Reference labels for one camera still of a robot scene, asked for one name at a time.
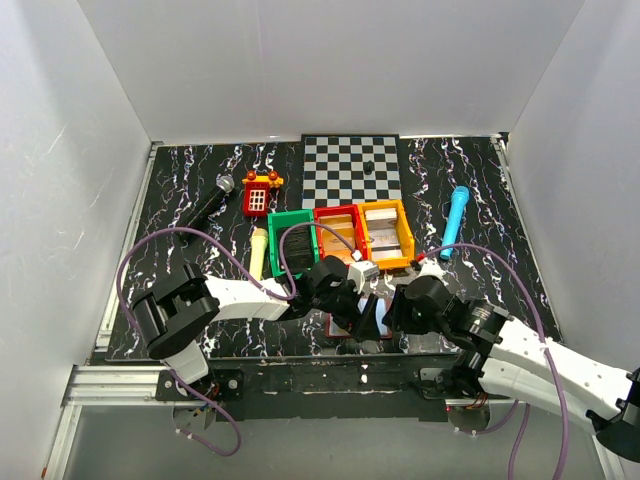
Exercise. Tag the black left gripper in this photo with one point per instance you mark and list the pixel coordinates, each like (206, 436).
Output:
(353, 310)

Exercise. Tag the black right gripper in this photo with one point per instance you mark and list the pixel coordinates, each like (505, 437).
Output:
(406, 310)

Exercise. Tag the red leather card holder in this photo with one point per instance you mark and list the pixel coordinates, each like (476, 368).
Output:
(332, 330)

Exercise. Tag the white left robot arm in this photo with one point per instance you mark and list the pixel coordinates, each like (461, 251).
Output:
(172, 314)

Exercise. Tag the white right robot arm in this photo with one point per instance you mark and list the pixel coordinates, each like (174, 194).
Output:
(500, 355)

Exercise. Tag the white card stack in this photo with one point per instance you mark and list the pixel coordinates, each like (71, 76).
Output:
(382, 232)

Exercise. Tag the black card stack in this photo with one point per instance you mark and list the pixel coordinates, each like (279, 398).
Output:
(299, 250)

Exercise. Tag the yellow plastic bin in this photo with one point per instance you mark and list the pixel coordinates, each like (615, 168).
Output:
(403, 229)

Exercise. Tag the blue toy microphone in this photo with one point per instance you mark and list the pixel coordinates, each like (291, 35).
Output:
(459, 199)

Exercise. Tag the red plastic bin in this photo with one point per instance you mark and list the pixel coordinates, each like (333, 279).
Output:
(346, 220)

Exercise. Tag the cream toy microphone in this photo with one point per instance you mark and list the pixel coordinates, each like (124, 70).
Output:
(258, 243)

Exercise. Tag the green plastic bin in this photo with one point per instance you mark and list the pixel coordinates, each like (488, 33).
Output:
(278, 223)

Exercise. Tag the black white checkerboard mat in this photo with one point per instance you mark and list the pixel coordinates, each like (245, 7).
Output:
(333, 169)

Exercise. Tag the red toy phone booth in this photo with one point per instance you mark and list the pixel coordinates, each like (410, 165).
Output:
(257, 189)

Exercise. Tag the black microphone silver head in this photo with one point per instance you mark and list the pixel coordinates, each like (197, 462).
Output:
(199, 215)

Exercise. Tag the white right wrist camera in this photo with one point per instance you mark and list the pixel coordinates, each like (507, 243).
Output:
(426, 266)

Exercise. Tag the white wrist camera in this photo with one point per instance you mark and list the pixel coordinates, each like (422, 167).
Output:
(426, 266)
(361, 272)

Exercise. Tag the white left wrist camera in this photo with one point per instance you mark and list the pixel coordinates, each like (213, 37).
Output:
(361, 272)

